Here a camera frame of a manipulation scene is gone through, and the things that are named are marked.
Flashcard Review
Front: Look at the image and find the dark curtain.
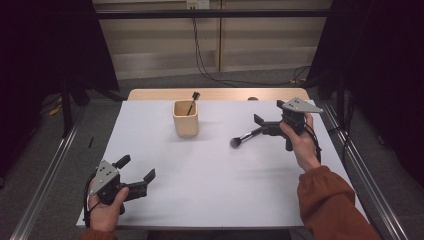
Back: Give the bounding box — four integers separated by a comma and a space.
304, 0, 424, 189
0, 0, 120, 188

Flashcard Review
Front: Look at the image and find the left hand-held gripper cable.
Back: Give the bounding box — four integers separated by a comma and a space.
82, 173, 101, 229

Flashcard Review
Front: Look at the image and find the white wall socket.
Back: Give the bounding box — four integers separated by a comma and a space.
186, 0, 210, 10

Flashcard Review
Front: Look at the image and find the white table mat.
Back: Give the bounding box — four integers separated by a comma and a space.
75, 99, 370, 230

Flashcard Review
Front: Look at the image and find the thin black makeup brush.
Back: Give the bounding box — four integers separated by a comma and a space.
186, 91, 201, 117

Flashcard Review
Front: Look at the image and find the hand-held gripper cable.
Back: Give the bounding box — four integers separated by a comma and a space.
82, 173, 101, 229
304, 126, 323, 164

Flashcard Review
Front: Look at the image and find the right hand-held gripper cable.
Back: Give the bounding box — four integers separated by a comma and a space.
304, 126, 323, 164

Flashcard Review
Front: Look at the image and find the black powder makeup brush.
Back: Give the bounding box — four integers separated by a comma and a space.
229, 127, 264, 150

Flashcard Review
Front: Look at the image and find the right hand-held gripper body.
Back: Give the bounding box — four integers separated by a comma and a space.
260, 96, 325, 153

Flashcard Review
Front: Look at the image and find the black metal stand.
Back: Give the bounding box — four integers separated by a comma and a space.
335, 73, 347, 129
60, 78, 75, 139

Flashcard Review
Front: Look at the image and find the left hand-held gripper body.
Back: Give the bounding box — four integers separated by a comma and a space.
87, 159, 149, 206

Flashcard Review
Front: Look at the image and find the person's right hand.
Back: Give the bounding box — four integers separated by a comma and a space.
279, 112, 322, 174

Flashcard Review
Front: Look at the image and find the aluminium rail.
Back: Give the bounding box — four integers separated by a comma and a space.
9, 109, 84, 240
319, 101, 409, 240

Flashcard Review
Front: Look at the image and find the person's left hand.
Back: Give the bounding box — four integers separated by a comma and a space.
87, 186, 130, 233

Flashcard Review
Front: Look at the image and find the black horizontal bar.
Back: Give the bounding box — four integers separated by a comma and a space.
94, 9, 334, 20

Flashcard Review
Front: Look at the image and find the black power cable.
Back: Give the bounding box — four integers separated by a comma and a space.
191, 8, 311, 88

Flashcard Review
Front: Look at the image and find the beige square cup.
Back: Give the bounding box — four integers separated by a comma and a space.
172, 99, 200, 138

